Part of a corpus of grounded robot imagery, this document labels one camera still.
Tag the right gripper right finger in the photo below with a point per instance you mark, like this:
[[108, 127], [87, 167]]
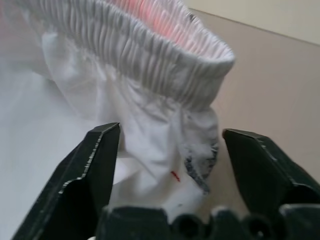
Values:
[[270, 175]]

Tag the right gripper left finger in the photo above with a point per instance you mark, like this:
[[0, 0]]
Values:
[[82, 187]]

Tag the white shorts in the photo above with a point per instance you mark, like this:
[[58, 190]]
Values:
[[125, 75]]

